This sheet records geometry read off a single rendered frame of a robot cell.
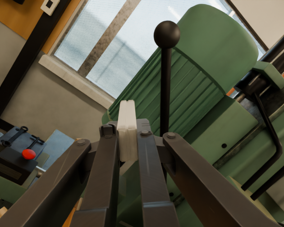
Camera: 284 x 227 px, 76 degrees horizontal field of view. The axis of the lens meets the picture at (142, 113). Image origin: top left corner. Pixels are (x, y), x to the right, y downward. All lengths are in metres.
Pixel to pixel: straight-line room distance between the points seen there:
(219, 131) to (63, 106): 1.60
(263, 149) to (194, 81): 0.20
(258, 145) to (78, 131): 1.70
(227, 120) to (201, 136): 0.06
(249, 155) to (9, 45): 1.79
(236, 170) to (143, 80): 0.26
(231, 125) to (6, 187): 0.52
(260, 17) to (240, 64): 1.70
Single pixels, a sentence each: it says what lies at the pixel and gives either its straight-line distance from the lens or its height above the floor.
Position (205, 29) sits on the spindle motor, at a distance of 0.35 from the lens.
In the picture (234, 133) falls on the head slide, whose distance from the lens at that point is 0.43.
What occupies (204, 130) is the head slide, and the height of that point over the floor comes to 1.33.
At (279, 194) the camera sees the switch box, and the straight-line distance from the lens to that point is 0.49.
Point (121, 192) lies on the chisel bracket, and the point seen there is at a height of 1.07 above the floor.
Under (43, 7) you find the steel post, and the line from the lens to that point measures 1.65.
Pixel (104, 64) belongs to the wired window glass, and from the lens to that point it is 1.76.
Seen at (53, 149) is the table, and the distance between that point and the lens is 0.76.
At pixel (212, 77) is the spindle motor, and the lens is 0.34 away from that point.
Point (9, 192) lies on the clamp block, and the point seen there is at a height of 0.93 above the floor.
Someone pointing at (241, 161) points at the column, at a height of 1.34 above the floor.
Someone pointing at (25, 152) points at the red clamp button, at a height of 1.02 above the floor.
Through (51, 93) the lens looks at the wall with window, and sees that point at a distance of 1.84.
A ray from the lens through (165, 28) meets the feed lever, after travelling 0.24.
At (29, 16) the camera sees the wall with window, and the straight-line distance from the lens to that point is 1.78.
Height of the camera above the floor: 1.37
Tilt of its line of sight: 14 degrees down
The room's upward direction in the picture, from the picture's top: 41 degrees clockwise
